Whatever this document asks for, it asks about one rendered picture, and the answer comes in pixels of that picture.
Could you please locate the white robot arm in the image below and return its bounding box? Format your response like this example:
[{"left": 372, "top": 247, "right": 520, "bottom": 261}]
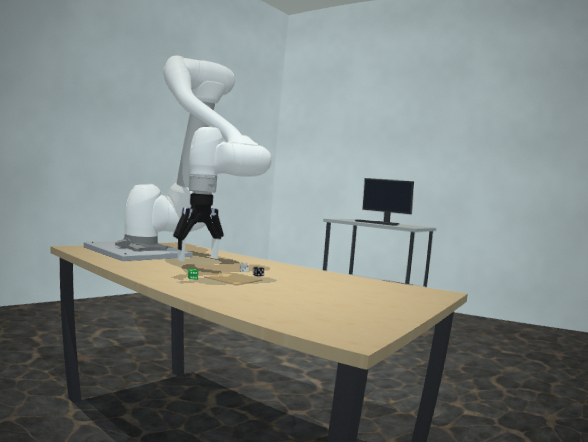
[{"left": 115, "top": 56, "right": 272, "bottom": 251}]

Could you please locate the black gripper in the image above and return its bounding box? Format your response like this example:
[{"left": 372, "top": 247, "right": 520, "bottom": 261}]
[{"left": 173, "top": 193, "right": 224, "bottom": 261}]

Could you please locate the tan square mat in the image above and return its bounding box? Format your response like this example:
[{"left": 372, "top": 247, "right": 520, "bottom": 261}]
[{"left": 204, "top": 273, "right": 262, "bottom": 285}]

